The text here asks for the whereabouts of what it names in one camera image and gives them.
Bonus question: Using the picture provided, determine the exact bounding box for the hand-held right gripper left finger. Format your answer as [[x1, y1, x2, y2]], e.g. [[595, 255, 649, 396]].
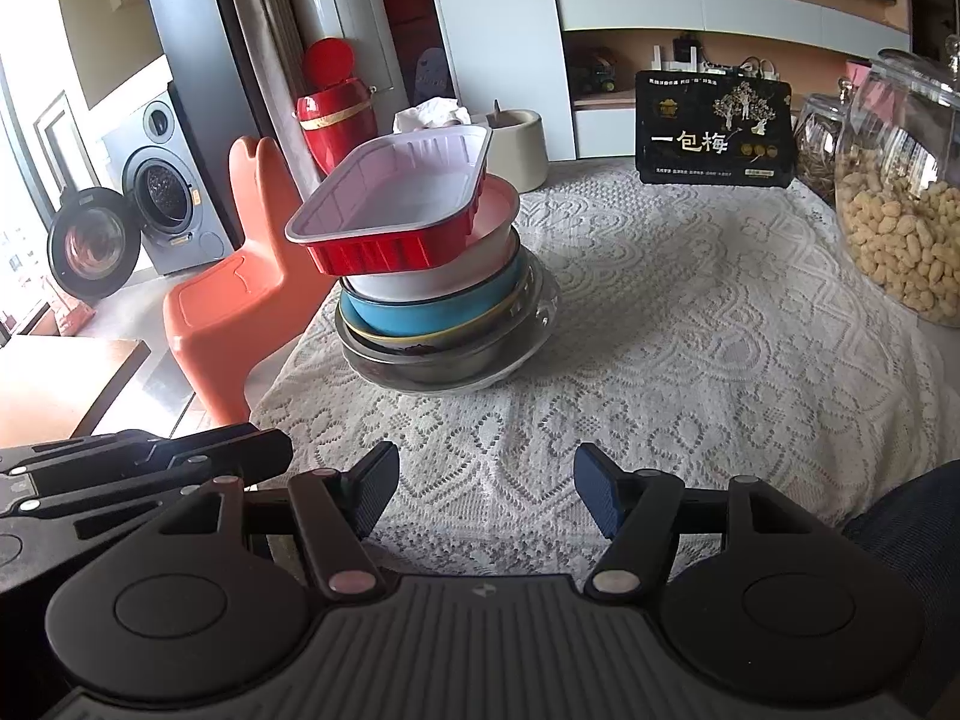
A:
[[154, 441, 400, 602]]

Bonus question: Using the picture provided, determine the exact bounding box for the round washing machine door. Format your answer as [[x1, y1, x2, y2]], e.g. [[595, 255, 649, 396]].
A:
[[46, 187, 144, 306]]

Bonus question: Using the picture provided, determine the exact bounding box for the clear jar of peanuts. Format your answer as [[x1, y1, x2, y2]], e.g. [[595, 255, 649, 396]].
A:
[[833, 48, 960, 329]]

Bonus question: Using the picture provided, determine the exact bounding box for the green toy tractor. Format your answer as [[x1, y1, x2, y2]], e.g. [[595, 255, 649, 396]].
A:
[[568, 51, 620, 96]]

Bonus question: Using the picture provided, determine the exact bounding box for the wooden side table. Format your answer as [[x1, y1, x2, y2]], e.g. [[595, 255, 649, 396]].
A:
[[0, 336, 149, 452]]

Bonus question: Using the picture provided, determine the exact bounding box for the white plastic bowl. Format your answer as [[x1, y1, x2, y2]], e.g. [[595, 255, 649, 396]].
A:
[[341, 172, 521, 302]]

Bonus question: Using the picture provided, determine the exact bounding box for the beige oval container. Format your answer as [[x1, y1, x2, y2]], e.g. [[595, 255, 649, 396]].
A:
[[466, 100, 550, 194]]

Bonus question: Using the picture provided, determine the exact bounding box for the red trash can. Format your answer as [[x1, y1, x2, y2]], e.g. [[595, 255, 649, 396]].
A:
[[294, 37, 377, 175]]

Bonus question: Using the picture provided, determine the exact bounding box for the white lace tablecloth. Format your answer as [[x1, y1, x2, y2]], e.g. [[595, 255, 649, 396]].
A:
[[250, 156, 960, 587]]

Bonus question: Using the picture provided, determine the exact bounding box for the white floral plate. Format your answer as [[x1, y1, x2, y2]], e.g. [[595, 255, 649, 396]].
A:
[[352, 266, 563, 393]]

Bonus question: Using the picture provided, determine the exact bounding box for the clear jar of seeds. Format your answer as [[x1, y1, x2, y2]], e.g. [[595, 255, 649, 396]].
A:
[[793, 93, 854, 205]]

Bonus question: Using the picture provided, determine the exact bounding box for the red foil tray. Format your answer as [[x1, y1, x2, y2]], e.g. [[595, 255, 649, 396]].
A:
[[284, 124, 494, 277]]

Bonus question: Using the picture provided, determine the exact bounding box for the black snack box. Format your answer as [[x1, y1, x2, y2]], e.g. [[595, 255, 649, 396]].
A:
[[634, 69, 796, 190]]

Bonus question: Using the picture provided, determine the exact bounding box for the orange plastic chair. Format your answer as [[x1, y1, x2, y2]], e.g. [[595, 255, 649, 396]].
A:
[[163, 136, 340, 426]]

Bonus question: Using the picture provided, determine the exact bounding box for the white wall cabinet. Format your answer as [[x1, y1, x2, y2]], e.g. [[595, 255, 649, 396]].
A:
[[546, 0, 916, 163]]

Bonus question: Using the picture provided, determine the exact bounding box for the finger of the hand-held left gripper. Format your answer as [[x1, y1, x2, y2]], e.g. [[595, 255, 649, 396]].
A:
[[0, 471, 218, 520], [0, 423, 294, 500]]

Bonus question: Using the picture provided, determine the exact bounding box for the white bowl yellow rim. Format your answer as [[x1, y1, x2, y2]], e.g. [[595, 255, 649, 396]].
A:
[[334, 259, 542, 358]]

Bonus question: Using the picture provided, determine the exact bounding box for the blue enamel bowl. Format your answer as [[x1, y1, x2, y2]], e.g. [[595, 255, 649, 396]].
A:
[[338, 238, 527, 339]]

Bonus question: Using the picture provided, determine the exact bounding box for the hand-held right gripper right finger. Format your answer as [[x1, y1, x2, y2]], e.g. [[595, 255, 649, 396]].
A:
[[574, 444, 818, 602]]

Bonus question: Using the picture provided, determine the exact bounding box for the white crumpled tissue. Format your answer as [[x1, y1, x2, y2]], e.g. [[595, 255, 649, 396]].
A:
[[393, 98, 474, 137]]

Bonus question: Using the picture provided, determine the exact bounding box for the stainless steel bowl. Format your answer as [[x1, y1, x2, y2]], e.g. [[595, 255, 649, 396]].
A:
[[340, 251, 560, 385]]

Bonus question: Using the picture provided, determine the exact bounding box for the grey washing machine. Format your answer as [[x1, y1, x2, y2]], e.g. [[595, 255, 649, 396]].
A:
[[100, 89, 235, 279]]

